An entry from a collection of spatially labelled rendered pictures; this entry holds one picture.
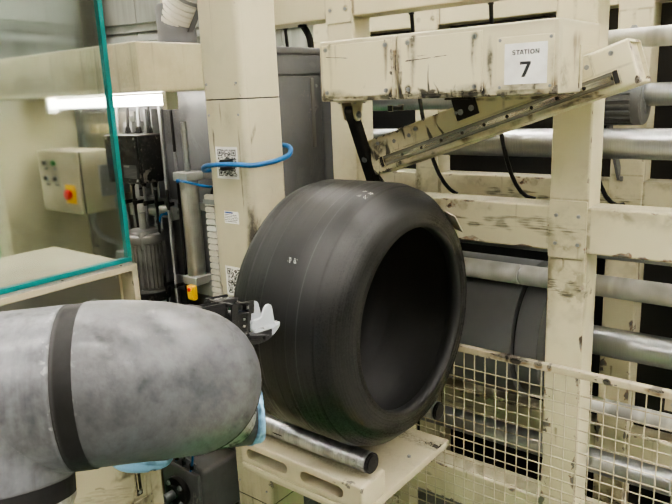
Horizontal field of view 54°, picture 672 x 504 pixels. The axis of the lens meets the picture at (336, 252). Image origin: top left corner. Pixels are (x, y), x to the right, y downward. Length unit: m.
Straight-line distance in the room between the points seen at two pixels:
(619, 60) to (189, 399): 1.23
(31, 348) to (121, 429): 0.08
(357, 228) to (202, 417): 0.83
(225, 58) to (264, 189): 0.31
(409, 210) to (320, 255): 0.23
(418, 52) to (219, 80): 0.45
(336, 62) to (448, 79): 0.31
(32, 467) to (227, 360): 0.14
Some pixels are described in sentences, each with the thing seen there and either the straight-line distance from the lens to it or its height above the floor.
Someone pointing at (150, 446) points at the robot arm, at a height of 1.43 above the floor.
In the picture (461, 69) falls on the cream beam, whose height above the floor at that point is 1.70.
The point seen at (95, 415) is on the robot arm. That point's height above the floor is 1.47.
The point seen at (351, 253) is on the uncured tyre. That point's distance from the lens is 1.24.
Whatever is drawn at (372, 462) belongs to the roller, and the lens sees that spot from 1.45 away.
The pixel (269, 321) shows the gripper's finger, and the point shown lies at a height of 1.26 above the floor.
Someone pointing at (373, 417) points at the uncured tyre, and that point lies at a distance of 1.38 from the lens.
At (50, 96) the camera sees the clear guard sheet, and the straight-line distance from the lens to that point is 1.62.
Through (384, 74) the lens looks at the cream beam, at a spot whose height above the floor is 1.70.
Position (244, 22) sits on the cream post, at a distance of 1.56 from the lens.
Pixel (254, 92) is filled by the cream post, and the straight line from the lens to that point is 1.56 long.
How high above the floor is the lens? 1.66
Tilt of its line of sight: 13 degrees down
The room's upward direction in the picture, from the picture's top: 3 degrees counter-clockwise
